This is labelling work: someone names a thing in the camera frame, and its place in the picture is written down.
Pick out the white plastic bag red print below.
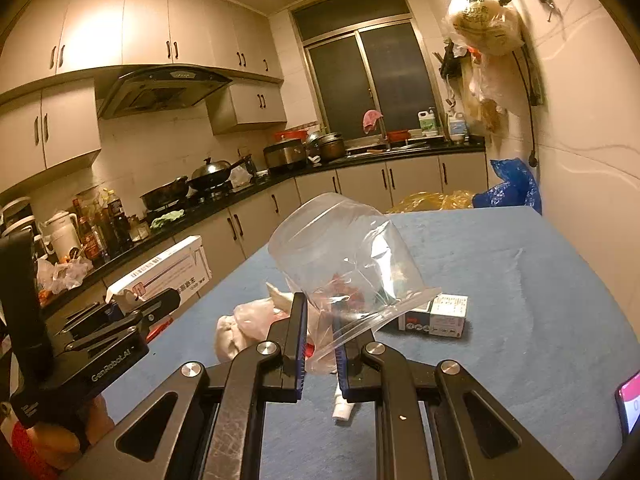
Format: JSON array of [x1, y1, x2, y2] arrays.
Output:
[[215, 282, 321, 363]]

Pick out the long cream wall cabinet row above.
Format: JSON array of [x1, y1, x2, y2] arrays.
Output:
[[0, 0, 286, 93]]

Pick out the white electric kettle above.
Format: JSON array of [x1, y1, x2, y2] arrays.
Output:
[[42, 211, 83, 263]]

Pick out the green cloth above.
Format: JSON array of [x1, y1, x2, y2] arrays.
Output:
[[150, 209, 185, 231]]

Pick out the stacked metal pots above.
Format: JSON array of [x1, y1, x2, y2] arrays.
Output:
[[306, 131, 347, 161]]

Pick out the black frying pan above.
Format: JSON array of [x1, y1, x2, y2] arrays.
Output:
[[140, 176, 191, 211]]

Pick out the cluster of condiment bottles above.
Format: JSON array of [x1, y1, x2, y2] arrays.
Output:
[[72, 187, 151, 261]]

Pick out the wok with metal lid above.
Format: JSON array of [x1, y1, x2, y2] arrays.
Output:
[[189, 155, 253, 191]]

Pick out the black kitchen countertop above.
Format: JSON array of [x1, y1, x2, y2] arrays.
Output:
[[37, 142, 486, 311]]

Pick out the yellow plastic bag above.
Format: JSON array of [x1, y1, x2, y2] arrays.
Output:
[[385, 189, 476, 215]]

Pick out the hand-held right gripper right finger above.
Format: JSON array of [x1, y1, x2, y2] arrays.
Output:
[[332, 302, 576, 480]]

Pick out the cream base cabinets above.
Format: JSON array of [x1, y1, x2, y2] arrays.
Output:
[[40, 152, 488, 311]]

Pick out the black range hood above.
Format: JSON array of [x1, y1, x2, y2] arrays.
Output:
[[96, 66, 234, 121]]

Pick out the green label detergent bottle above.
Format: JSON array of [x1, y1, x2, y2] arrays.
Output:
[[417, 108, 440, 138]]

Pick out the hanging crumpled plastic bags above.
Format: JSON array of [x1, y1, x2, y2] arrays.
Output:
[[465, 50, 511, 133]]

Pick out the crumpled clear plastic bags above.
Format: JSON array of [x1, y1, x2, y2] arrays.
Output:
[[35, 255, 93, 296]]

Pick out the person's left forearm red sleeve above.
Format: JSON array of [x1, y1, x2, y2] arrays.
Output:
[[10, 425, 60, 480]]

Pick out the cream two-door wall cabinet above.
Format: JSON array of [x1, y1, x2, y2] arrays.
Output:
[[0, 80, 103, 193]]

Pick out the gas stove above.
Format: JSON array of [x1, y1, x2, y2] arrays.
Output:
[[145, 180, 243, 213]]

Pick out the person's left hand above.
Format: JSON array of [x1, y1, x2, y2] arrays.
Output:
[[27, 395, 117, 470]]

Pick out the blue plastic bag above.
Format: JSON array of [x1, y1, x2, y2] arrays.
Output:
[[472, 157, 543, 216]]

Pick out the sliding kitchen window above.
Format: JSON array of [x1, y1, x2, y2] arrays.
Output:
[[290, 0, 443, 141]]

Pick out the small white medicine box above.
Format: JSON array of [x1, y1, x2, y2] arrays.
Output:
[[377, 294, 469, 339]]

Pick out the white stacked steamer appliance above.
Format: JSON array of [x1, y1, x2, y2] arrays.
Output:
[[0, 197, 40, 240]]

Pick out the white plastic bag beside wok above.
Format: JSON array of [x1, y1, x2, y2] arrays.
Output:
[[227, 165, 256, 187]]

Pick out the small cream wall cabinet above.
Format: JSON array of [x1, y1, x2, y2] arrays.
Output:
[[206, 81, 288, 136]]

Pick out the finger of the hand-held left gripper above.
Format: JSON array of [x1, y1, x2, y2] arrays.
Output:
[[61, 310, 149, 354], [107, 287, 182, 329]]

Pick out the blue tablecloth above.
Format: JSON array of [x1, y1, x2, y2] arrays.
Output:
[[100, 205, 640, 480]]

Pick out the clear plastic cup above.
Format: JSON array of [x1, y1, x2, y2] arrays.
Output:
[[267, 192, 443, 376]]

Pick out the steel electric cooker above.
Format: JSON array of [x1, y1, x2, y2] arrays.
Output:
[[263, 139, 307, 171]]

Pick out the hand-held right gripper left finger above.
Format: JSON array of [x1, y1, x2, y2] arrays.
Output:
[[65, 291, 309, 480]]

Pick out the smartphone with lit screen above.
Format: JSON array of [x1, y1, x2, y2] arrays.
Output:
[[615, 370, 640, 436]]

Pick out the black hanging cable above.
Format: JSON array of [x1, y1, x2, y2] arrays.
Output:
[[510, 50, 542, 169]]

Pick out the long white cardboard box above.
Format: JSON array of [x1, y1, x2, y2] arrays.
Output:
[[105, 235, 213, 318]]

